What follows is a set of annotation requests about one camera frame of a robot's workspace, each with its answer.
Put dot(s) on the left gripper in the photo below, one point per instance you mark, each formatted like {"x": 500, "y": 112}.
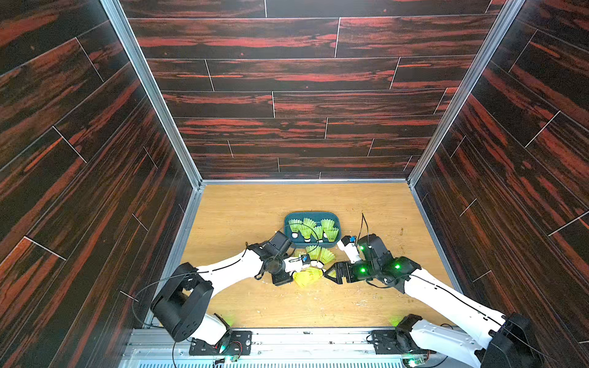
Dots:
{"x": 282, "y": 279}

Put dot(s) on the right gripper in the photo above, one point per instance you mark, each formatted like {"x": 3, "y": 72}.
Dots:
{"x": 343, "y": 271}

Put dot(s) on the yellow shuttlecock pile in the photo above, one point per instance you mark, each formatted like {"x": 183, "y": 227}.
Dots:
{"x": 308, "y": 277}

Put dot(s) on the teal plastic storage box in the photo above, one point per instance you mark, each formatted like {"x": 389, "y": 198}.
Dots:
{"x": 316, "y": 216}

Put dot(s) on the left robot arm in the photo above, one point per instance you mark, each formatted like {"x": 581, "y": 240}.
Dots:
{"x": 181, "y": 304}

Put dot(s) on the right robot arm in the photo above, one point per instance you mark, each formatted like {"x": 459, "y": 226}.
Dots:
{"x": 483, "y": 337}

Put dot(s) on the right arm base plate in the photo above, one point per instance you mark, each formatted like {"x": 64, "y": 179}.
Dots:
{"x": 397, "y": 340}

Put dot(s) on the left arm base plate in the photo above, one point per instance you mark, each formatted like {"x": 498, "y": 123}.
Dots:
{"x": 215, "y": 337}

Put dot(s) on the aluminium front rail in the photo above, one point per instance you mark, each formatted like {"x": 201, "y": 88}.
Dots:
{"x": 277, "y": 347}

